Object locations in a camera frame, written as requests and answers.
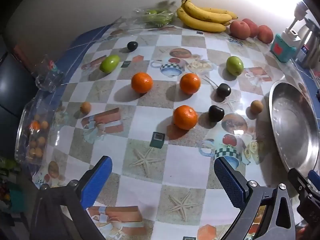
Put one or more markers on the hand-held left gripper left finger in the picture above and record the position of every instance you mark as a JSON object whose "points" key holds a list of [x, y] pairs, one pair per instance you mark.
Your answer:
{"points": [[97, 180]]}

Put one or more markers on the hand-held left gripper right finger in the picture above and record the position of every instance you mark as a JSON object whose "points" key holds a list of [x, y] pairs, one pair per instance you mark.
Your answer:
{"points": [[228, 180]]}

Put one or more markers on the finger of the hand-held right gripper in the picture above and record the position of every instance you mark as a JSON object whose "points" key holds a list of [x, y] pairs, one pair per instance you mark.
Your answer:
{"points": [[315, 176], [297, 181]]}

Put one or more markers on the steel bowl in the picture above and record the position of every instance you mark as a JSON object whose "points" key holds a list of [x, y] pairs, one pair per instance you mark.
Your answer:
{"points": [[292, 125]]}

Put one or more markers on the dark heart-shaped cherry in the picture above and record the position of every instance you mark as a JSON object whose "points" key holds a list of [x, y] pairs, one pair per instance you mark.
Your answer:
{"points": [[216, 113]]}

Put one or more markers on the brown longan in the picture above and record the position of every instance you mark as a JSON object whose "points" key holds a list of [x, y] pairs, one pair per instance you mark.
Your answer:
{"points": [[85, 107], [256, 107]]}

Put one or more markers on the orange mandarin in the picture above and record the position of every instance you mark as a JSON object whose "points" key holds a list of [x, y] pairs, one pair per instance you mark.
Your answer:
{"points": [[190, 83], [141, 82], [185, 117]]}

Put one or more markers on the dark cherry with stem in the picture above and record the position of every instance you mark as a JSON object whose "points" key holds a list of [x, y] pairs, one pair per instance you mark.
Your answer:
{"points": [[223, 91]]}

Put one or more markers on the green jujube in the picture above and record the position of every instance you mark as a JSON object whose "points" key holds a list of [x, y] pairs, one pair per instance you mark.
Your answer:
{"points": [[234, 65], [109, 64]]}

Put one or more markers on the printed checkered tablecloth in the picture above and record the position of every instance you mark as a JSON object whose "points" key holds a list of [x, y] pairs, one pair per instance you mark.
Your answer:
{"points": [[175, 170]]}

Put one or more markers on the clear plastic fruit container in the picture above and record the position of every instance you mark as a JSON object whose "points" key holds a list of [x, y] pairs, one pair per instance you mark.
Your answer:
{"points": [[32, 140]]}

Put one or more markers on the dark chair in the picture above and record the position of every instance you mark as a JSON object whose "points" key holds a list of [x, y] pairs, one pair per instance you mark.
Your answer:
{"points": [[15, 100]]}

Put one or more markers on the teal toy box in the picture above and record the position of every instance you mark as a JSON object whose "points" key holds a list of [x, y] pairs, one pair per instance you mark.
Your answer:
{"points": [[282, 50]]}

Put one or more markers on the steel thermos jug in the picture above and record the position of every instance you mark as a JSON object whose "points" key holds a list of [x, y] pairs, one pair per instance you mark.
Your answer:
{"points": [[310, 42]]}

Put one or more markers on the small dark plum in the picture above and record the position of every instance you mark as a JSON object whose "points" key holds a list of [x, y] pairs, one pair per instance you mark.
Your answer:
{"points": [[132, 46]]}

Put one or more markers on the red apple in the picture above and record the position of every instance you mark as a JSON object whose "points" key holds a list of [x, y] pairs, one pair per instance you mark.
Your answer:
{"points": [[240, 29], [253, 26], [265, 33]]}

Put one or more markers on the yellow banana bunch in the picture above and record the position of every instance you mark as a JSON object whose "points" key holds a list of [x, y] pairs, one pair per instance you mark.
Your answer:
{"points": [[200, 22]]}

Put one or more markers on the plastic bag of green fruit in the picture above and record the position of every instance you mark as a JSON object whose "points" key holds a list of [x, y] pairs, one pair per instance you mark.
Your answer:
{"points": [[155, 17]]}

